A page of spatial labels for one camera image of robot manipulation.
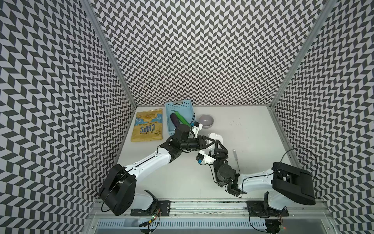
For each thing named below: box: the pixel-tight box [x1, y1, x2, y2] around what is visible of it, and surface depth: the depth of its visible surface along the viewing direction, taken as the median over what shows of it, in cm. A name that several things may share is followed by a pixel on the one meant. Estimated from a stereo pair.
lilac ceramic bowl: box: [198, 114, 214, 129], surface depth 107 cm
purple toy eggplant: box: [169, 112, 178, 127], surface depth 110 cm
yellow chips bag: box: [130, 108, 164, 143], surface depth 107 cm
